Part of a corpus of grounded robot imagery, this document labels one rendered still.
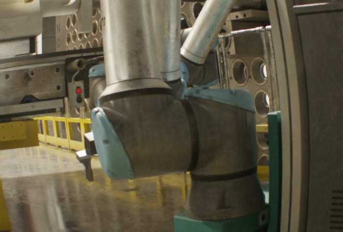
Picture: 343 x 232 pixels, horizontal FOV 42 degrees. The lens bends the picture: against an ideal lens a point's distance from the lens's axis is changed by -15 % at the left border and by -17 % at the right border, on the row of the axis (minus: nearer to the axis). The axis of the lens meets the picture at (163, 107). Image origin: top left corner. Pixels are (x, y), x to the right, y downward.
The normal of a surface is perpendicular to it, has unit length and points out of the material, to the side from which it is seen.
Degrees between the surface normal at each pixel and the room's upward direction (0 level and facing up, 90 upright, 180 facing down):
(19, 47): 90
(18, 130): 90
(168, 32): 111
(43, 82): 90
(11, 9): 68
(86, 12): 90
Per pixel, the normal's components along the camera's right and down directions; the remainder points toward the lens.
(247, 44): 0.51, 0.00
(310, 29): -0.77, 0.10
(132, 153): 0.27, 0.19
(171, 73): 0.49, 0.35
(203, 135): 0.26, -0.02
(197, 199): -0.76, -0.24
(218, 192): -0.32, -0.27
